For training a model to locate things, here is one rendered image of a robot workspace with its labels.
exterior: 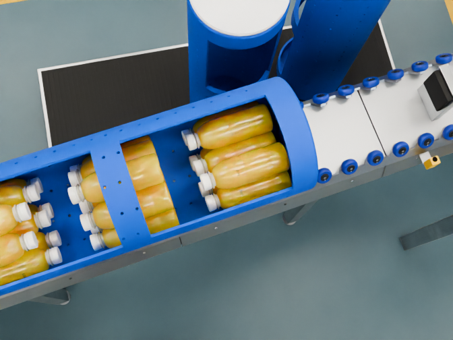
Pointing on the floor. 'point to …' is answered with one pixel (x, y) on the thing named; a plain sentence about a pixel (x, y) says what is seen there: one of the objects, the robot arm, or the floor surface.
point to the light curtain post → (428, 233)
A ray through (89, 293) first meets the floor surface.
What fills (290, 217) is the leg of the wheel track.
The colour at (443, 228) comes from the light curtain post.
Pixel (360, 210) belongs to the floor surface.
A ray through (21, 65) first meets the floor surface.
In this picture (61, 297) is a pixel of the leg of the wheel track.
